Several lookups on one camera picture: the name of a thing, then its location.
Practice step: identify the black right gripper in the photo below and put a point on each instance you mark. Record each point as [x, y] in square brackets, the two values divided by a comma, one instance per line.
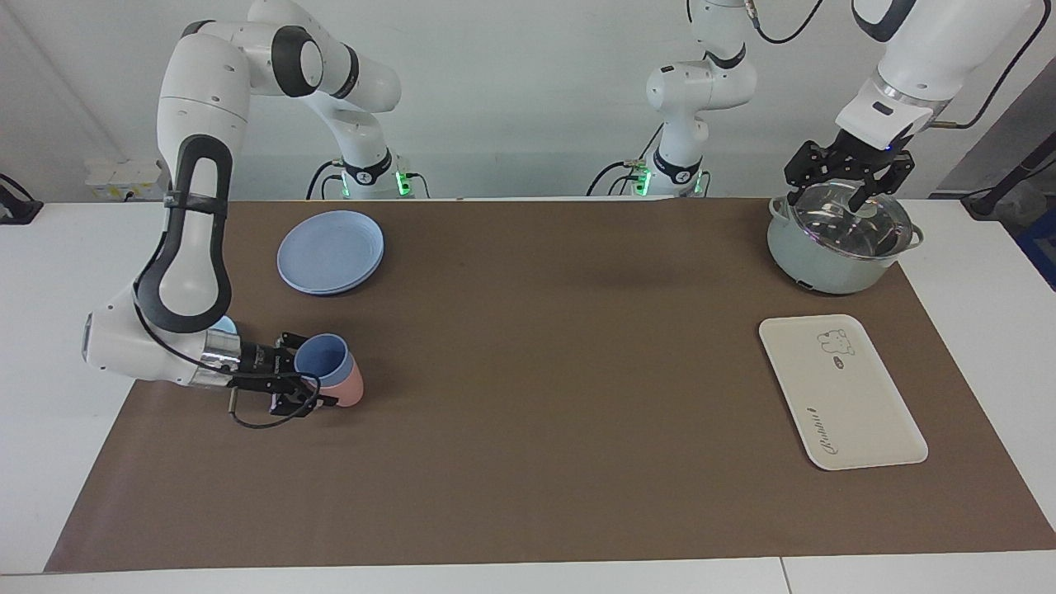
[264, 363]

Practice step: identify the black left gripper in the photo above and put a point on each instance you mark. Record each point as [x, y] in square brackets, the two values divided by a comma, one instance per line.
[858, 153]

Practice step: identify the blue plastic cup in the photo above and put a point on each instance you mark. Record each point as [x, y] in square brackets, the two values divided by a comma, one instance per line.
[323, 356]

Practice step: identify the pink plastic cup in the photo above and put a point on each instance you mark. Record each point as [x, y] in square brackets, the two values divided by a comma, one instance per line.
[351, 388]

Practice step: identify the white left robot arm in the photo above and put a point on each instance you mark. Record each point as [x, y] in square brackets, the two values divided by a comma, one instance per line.
[916, 58]

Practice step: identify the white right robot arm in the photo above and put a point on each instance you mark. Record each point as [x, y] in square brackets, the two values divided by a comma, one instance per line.
[198, 124]

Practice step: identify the cream rabbit print tray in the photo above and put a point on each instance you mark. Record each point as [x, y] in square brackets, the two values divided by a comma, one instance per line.
[841, 396]

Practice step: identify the glass pot lid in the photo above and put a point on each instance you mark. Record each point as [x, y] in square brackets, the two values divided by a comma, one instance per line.
[841, 227]

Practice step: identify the light blue bowl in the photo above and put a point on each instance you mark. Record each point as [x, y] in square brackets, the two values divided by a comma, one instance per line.
[227, 325]

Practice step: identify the pale green electric pot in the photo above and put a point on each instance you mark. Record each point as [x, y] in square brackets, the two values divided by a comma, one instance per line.
[813, 268]

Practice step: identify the light blue plate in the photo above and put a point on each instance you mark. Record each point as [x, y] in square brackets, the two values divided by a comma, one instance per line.
[330, 252]

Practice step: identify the black stand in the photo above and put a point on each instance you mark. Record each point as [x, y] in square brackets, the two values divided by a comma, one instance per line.
[1002, 186]

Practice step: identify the blue box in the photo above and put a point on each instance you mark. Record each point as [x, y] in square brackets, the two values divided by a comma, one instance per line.
[1041, 247]

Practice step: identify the brown paper table mat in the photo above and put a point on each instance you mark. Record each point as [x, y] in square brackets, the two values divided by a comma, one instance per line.
[536, 396]

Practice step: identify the white power strip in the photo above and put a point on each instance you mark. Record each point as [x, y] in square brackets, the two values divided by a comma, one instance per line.
[124, 177]

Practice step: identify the black clamp device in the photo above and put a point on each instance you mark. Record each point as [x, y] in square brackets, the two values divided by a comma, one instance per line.
[16, 206]

